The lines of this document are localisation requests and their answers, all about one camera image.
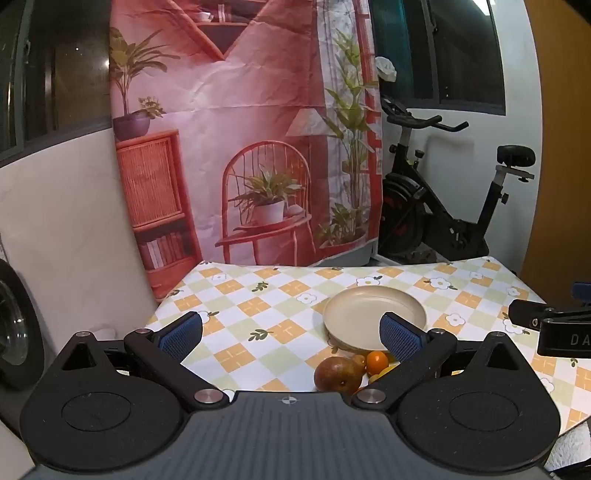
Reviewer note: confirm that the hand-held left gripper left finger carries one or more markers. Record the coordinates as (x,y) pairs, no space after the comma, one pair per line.
(182,339)

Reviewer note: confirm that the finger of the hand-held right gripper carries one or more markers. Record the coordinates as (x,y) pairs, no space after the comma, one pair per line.
(582,290)
(526,311)

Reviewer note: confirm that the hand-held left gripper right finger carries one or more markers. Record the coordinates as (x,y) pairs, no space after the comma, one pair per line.
(401,339)

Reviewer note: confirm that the small orange tangerine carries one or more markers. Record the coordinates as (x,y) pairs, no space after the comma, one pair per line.
(376,362)

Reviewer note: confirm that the beige round plate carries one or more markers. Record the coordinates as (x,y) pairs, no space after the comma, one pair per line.
(369,309)

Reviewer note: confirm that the yellow lemon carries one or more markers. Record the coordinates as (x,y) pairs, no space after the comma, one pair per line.
(376,377)

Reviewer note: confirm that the dull red apple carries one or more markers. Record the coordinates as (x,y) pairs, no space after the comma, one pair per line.
(334,371)

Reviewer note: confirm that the white textured cloth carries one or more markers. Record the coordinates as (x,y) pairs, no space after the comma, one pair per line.
(572,450)

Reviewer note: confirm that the black exercise bike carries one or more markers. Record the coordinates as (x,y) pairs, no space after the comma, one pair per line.
(415,207)

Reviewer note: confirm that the brown wooden door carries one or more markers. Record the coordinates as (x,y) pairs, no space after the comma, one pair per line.
(563,138)

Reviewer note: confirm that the washing machine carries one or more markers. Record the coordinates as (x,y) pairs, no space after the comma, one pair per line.
(14,323)

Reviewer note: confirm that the printed red backdrop cloth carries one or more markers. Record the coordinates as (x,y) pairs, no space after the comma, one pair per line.
(231,115)

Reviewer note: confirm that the dark glass window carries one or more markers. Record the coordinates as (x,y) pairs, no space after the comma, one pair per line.
(55,69)
(461,55)

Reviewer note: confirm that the white crumpled cloth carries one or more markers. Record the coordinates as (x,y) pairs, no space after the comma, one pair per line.
(386,69)

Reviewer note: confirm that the teal curtain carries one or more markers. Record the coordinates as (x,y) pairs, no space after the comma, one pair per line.
(388,32)

